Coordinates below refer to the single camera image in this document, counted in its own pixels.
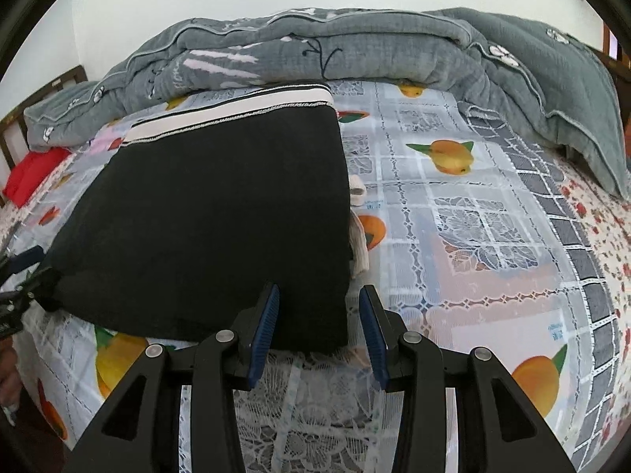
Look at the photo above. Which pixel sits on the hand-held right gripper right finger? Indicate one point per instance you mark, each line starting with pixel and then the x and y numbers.
pixel 373 337

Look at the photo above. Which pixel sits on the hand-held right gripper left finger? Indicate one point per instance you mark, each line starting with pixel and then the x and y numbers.
pixel 263 327

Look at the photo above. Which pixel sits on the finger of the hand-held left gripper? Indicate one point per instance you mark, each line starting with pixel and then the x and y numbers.
pixel 24 257
pixel 34 283

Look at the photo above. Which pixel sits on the black pants with white stripe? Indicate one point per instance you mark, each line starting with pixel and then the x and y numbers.
pixel 207 207

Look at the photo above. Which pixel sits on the person's left hand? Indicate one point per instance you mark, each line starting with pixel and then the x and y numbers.
pixel 6 374

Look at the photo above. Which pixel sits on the red cloth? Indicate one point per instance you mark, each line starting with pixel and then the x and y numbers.
pixel 34 172

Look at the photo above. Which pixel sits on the white knit cloth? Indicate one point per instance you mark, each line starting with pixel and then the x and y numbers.
pixel 360 246
pixel 357 191

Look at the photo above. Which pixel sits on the fruit printed bed cloth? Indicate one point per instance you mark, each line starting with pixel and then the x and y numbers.
pixel 468 236

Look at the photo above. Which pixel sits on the floral bed sheet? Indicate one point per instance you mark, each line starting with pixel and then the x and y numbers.
pixel 611 236

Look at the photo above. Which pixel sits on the grey quilt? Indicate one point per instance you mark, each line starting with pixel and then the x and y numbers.
pixel 384 44

